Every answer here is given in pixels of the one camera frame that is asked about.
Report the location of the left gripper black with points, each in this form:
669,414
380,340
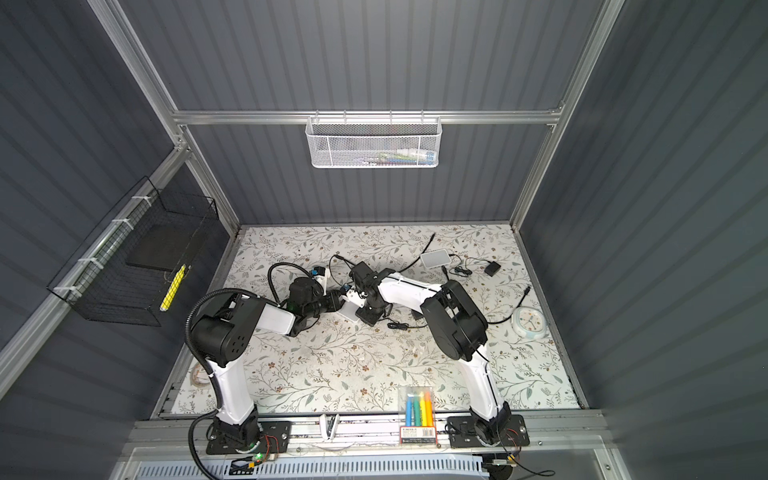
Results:
334,300

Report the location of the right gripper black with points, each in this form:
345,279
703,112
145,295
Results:
369,320

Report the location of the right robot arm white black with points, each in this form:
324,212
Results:
458,327

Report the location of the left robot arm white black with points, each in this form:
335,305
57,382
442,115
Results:
218,331

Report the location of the floral table mat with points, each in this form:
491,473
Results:
344,366

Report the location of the box of coloured markers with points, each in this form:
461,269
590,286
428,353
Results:
417,416

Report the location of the roll of clear tape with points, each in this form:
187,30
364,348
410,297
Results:
198,377

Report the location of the white round clock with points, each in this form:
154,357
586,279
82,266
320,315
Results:
529,323

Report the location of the black pad in basket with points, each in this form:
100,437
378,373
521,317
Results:
160,248

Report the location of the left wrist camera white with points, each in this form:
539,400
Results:
320,276

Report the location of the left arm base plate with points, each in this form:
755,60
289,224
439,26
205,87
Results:
271,437

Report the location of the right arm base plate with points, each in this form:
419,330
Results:
472,432

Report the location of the white wire mesh basket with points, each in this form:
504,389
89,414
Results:
388,145

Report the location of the white perforated cable tray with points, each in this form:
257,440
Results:
433,466

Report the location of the black wire basket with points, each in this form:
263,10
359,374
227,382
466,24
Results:
133,271

